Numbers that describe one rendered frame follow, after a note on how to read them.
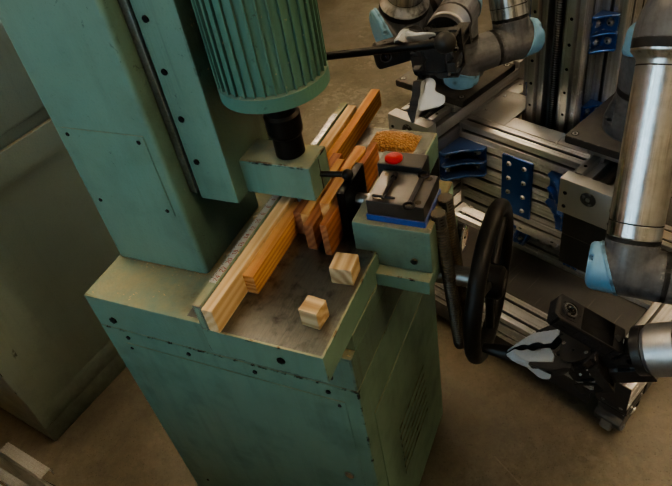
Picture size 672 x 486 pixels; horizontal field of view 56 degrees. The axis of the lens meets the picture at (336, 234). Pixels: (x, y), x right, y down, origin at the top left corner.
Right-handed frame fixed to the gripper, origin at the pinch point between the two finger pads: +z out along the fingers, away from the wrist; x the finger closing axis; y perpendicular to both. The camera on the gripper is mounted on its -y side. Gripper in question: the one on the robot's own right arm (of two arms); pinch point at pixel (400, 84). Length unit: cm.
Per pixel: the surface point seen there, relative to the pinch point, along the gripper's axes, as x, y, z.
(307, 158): 6.3, -13.5, 13.0
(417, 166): 10.6, 3.8, 8.4
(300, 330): 20.8, -7.4, 37.6
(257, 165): 6.1, -21.9, 15.8
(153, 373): 48, -54, 34
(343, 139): 15.1, -17.4, -6.9
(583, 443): 114, 27, -13
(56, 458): 100, -117, 38
